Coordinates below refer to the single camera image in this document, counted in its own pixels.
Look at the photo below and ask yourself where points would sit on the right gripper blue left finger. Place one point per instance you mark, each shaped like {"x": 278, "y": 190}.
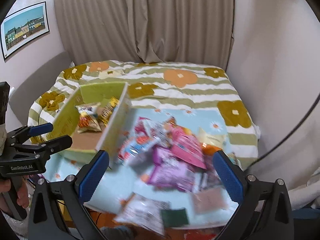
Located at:
{"x": 90, "y": 176}

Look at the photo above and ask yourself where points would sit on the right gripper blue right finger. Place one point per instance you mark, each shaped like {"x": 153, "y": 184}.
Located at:
{"x": 231, "y": 176}

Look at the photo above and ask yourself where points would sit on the orange white snack bag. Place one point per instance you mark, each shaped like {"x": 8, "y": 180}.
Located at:
{"x": 88, "y": 118}

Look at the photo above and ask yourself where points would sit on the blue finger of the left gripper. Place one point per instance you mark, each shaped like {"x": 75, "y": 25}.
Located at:
{"x": 47, "y": 148}
{"x": 29, "y": 133}

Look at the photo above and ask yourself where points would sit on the dark green small packet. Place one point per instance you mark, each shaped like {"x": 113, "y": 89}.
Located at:
{"x": 174, "y": 218}

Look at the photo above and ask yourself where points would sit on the purple snack bag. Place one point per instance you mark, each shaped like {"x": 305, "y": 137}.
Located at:
{"x": 171, "y": 172}

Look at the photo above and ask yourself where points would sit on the cream orange cake bag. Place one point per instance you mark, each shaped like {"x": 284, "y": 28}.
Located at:
{"x": 211, "y": 143}

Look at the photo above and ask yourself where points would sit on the framed building picture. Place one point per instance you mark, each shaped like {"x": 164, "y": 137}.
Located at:
{"x": 22, "y": 27}

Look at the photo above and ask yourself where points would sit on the striped flower blanket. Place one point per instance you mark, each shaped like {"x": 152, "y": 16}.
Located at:
{"x": 186, "y": 86}

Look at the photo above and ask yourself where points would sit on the yellow black snack bag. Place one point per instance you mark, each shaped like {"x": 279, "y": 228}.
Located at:
{"x": 107, "y": 110}

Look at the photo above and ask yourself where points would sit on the light blue daisy tablecloth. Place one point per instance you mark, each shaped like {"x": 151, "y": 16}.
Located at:
{"x": 120, "y": 181}

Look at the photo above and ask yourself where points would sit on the green cardboard snack box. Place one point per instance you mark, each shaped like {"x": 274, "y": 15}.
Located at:
{"x": 86, "y": 145}

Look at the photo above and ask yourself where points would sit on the white black patterned bag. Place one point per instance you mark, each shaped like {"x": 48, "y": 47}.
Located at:
{"x": 143, "y": 212}

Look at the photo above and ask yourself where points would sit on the blue white snack bag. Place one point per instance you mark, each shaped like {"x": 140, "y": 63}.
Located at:
{"x": 137, "y": 149}

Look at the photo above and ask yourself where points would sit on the beige curtain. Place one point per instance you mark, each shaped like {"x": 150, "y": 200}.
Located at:
{"x": 149, "y": 31}

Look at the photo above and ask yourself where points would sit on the left hand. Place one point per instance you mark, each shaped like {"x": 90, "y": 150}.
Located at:
{"x": 22, "y": 196}

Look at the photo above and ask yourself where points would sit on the pink strawberry snack bag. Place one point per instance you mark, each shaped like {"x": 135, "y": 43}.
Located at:
{"x": 185, "y": 146}

